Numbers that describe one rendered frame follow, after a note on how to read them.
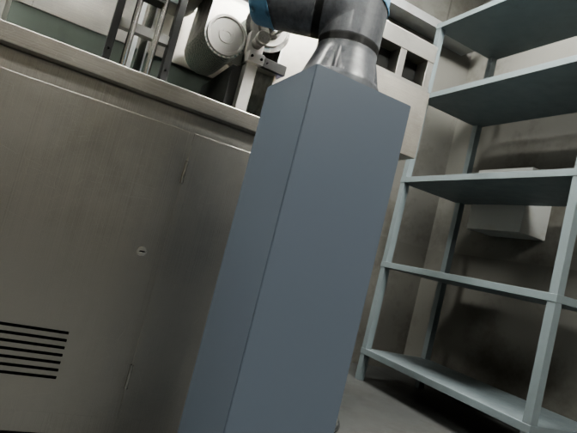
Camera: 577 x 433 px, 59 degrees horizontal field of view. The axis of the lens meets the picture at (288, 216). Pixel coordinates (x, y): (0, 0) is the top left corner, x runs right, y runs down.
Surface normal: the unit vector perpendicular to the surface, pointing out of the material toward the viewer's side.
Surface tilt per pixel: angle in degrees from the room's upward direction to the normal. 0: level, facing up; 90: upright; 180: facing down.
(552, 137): 90
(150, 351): 90
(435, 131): 90
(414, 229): 90
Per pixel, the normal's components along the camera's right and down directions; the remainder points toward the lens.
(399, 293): 0.44, 0.04
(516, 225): -0.86, -0.25
